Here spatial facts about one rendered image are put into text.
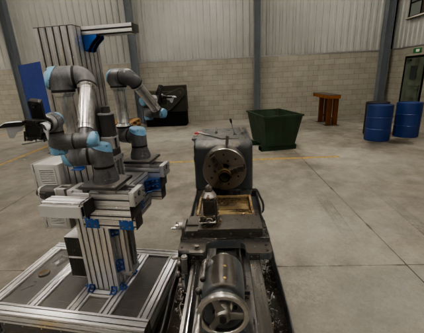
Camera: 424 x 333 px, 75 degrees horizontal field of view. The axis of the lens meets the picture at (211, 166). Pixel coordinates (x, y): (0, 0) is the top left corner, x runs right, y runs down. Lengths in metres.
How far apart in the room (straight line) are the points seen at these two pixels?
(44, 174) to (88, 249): 0.61
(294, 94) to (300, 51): 1.63
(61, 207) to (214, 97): 10.47
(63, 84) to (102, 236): 1.05
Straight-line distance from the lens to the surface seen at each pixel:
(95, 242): 2.20
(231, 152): 1.96
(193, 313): 1.22
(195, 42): 11.99
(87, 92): 1.56
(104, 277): 2.36
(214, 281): 0.89
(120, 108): 2.18
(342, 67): 12.75
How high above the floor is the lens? 1.72
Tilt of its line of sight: 18 degrees down
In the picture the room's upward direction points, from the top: 3 degrees counter-clockwise
